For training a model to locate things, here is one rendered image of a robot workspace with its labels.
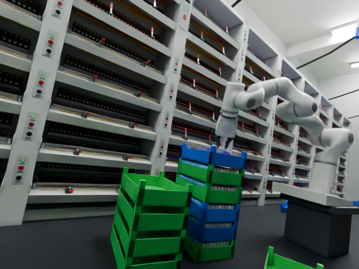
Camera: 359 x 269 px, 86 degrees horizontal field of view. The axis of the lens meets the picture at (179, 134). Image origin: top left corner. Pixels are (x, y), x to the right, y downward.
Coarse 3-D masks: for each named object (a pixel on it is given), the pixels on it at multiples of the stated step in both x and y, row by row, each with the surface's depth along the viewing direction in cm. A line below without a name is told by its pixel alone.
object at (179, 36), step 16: (192, 0) 141; (176, 16) 136; (176, 32) 133; (176, 48) 133; (160, 64) 142; (176, 80) 134; (160, 96) 133; (160, 112) 129; (160, 128) 128; (144, 144) 138; (160, 160) 128
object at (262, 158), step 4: (236, 144) 207; (232, 148) 174; (252, 148) 225; (232, 152) 176; (236, 152) 179; (260, 152) 217; (240, 156) 185; (248, 156) 193; (252, 156) 196; (256, 156) 201; (260, 156) 207; (264, 156) 212; (260, 160) 207
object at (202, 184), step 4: (180, 176) 105; (184, 176) 102; (188, 176) 103; (188, 180) 97; (192, 180) 94; (196, 180) 92; (200, 180) 95; (196, 184) 90; (200, 184) 87; (204, 184) 85; (212, 184) 89; (216, 184) 92; (212, 188) 83; (216, 188) 85; (220, 188) 85; (224, 188) 87; (228, 188) 87; (232, 188) 89; (236, 188) 91
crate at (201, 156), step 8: (184, 144) 108; (184, 152) 105; (192, 152) 97; (200, 152) 91; (208, 152) 85; (200, 160) 89; (208, 160) 84; (216, 160) 83; (224, 160) 85; (232, 160) 87; (240, 160) 89; (240, 168) 89
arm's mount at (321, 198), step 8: (272, 184) 130; (280, 184) 125; (280, 192) 124; (288, 192) 119; (296, 192) 115; (304, 192) 112; (312, 192) 108; (312, 200) 107; (320, 200) 104; (328, 200) 103; (336, 200) 107; (344, 200) 111
